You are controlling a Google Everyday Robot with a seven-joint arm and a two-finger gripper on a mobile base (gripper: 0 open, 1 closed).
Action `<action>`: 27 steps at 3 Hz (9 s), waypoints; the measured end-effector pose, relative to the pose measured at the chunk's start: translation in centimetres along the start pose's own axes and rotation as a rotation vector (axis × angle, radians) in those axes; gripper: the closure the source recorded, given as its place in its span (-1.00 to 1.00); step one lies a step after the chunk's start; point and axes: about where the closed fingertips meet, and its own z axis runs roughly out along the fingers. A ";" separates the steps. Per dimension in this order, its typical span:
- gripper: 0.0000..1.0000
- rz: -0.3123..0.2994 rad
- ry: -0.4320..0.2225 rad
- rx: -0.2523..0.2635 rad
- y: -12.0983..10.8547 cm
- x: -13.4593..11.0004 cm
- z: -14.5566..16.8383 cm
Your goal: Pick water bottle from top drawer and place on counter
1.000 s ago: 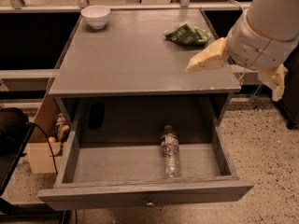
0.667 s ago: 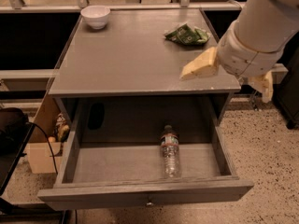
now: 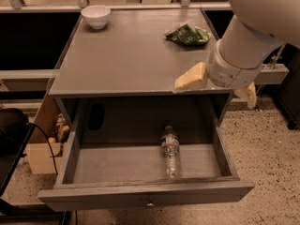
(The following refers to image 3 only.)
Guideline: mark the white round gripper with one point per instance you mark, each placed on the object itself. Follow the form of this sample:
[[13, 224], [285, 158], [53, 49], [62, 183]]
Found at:
[[225, 69]]

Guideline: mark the clear plastic water bottle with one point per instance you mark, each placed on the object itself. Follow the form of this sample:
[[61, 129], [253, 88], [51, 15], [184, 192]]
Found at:
[[170, 151]]

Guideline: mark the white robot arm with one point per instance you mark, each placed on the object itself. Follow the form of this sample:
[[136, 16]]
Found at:
[[257, 28]]

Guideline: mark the grey open top drawer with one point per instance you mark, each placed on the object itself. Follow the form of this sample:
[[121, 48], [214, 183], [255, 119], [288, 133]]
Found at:
[[120, 165]]

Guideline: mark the round metal drawer knob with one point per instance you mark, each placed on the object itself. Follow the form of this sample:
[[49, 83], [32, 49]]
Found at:
[[150, 204]]

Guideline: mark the green snack bag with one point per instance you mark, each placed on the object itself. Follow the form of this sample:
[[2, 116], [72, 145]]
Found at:
[[185, 35]]

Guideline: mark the grey wooden cabinet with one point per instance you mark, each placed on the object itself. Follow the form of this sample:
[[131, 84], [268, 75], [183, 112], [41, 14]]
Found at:
[[117, 83]]

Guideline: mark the white ceramic bowl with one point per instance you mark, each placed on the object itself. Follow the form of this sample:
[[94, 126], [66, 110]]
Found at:
[[96, 16]]

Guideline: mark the toys in cardboard box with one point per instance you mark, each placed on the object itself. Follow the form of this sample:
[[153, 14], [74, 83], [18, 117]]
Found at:
[[61, 130]]

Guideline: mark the cardboard box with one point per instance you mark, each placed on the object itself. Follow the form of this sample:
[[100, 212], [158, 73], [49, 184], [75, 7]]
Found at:
[[44, 157]]

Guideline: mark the black chair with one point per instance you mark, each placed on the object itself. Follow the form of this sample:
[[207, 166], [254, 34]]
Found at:
[[15, 133]]

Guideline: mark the metal frame rail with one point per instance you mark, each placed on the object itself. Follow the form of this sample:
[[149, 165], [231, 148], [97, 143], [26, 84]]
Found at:
[[275, 75]]

